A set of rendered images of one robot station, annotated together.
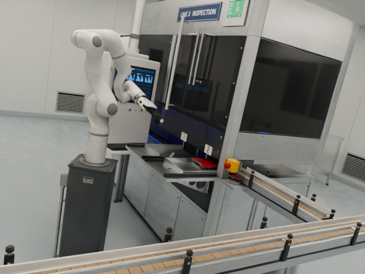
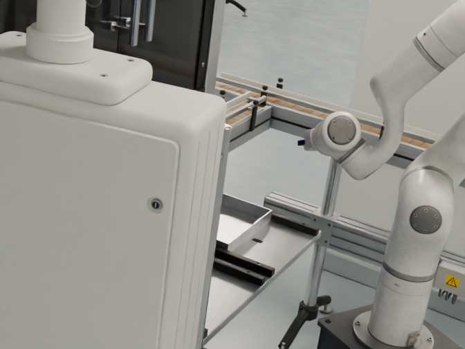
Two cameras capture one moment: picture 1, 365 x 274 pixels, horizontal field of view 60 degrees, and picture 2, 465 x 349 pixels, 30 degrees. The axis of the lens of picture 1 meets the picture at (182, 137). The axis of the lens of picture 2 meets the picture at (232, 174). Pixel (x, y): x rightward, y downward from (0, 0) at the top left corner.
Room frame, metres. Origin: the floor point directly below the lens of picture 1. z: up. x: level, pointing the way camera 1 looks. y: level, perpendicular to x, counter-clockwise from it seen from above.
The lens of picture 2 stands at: (3.18, 1.76, 1.98)
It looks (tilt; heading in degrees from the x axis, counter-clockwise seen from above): 24 degrees down; 238
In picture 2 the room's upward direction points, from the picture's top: 8 degrees clockwise
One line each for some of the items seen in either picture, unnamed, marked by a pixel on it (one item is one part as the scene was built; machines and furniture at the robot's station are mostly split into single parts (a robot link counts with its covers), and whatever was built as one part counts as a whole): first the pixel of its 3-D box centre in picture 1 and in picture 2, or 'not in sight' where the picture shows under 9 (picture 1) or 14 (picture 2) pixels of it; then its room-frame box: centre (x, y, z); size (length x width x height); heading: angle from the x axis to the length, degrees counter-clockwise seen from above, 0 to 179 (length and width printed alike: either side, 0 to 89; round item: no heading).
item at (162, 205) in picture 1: (189, 180); not in sight; (3.13, -0.16, 0.44); 2.06 x 1.00 x 0.88; 33
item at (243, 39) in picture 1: (230, 99); (207, 23); (2.06, -0.25, 1.40); 0.04 x 0.01 x 0.80; 33
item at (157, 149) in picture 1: (171, 151); not in sight; (2.39, 0.07, 0.90); 0.34 x 0.26 x 0.04; 123
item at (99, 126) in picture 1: (98, 113); (419, 227); (1.92, 0.54, 1.16); 0.19 x 0.12 x 0.24; 49
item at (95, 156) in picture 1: (96, 148); (400, 302); (1.90, 0.51, 0.95); 0.19 x 0.19 x 0.18
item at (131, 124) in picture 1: (125, 98); (50, 278); (2.75, 0.55, 1.19); 0.50 x 0.19 x 0.78; 133
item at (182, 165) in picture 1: (194, 166); (196, 212); (2.10, -0.12, 0.90); 0.34 x 0.26 x 0.04; 123
